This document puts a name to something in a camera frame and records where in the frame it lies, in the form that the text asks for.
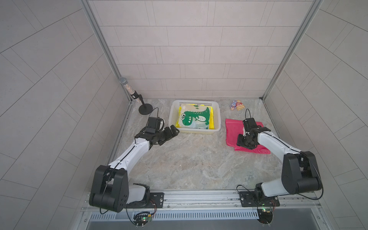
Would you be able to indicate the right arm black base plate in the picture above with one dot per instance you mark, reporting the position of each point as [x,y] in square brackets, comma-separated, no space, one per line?
[249,199]

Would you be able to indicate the glass tube on black stand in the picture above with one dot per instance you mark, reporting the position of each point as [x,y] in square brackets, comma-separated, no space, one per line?
[145,108]

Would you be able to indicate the aluminium front rail frame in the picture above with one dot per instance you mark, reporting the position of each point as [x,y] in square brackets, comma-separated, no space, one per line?
[211,210]

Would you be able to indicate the circuit board with wires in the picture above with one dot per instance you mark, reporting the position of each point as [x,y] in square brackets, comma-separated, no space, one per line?
[142,218]
[265,216]

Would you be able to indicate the pink raincoat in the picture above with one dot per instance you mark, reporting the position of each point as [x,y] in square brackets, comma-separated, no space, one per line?
[233,129]

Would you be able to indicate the green dinosaur translucent raincoat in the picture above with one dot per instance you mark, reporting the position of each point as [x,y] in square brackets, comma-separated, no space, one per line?
[194,118]

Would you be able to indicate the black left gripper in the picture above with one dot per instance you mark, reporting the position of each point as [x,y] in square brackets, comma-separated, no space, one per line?
[173,133]

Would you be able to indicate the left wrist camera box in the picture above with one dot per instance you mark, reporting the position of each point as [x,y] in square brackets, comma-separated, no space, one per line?
[154,124]

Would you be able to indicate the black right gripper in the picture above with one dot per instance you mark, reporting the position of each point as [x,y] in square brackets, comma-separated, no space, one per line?
[239,141]

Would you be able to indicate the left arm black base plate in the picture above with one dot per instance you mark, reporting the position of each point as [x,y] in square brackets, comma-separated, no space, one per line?
[155,200]

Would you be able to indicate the left circuit board with wires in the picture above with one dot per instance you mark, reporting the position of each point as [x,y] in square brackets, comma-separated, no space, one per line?
[142,218]

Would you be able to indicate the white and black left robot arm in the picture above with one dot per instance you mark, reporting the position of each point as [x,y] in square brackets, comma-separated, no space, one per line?
[111,190]

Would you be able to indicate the right circuit board with wires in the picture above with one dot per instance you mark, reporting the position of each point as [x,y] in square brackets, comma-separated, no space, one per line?
[265,216]

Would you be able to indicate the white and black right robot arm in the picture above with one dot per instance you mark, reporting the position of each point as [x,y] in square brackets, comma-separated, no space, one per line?
[300,173]

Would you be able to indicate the yellow duck face raincoat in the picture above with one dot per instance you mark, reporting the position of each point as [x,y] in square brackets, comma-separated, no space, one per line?
[195,107]

